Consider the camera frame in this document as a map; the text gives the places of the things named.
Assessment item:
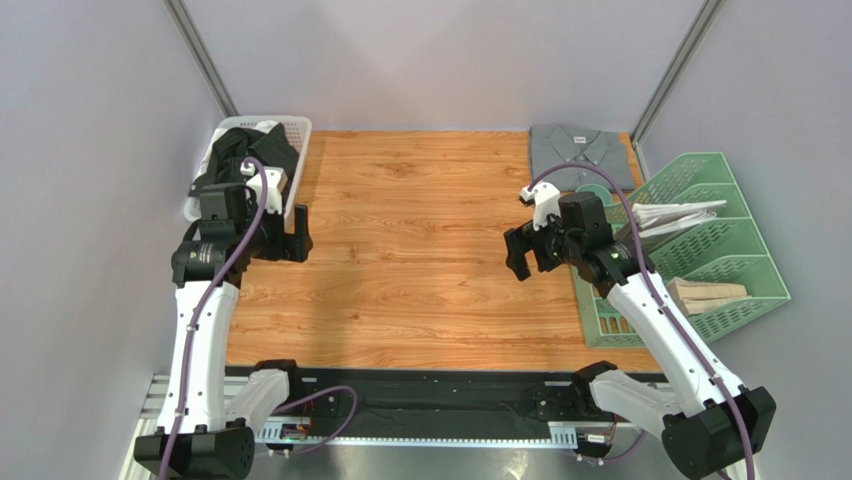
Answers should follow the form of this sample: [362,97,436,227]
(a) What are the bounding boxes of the dark pinstriped long sleeve shirt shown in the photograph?
[188,122,299,197]

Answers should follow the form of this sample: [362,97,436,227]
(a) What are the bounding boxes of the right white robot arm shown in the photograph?
[504,184,777,479]

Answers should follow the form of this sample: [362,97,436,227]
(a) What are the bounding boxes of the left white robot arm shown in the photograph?
[133,183,313,479]

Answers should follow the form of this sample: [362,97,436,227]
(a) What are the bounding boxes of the folded grey shirt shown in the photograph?
[528,125,636,191]

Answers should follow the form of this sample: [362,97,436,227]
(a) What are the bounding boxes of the white papers in rack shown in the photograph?
[631,200,727,241]

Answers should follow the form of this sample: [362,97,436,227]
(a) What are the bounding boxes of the white shirt in basket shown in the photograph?
[252,120,281,134]

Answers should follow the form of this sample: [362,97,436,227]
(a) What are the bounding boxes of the white plastic laundry basket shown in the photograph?
[183,115,312,228]

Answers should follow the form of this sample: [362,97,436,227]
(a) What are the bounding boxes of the brown book in rack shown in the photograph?
[666,277,750,316]

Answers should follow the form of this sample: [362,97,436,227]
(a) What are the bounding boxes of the green plastic file rack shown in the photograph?
[563,152,792,350]

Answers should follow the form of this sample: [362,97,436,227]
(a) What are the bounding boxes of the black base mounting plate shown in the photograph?
[290,367,638,441]

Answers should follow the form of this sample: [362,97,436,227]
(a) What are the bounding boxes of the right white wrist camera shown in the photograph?
[519,181,562,231]

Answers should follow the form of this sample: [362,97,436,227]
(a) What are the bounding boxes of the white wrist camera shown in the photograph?
[519,181,562,231]
[240,164,289,215]

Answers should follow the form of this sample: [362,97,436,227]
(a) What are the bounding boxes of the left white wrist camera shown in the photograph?
[240,164,289,215]

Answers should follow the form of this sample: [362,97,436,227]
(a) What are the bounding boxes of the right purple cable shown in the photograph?
[527,161,757,480]

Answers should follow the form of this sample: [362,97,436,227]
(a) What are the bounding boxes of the aluminium frame rail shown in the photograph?
[132,360,776,479]

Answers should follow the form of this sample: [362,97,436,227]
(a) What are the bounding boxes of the right corner aluminium post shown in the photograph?
[630,0,726,147]

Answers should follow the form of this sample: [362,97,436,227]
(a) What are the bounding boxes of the corner aluminium post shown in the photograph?
[630,0,726,147]
[163,0,238,117]

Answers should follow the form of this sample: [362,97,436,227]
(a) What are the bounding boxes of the left corner aluminium post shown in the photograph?
[163,0,238,117]

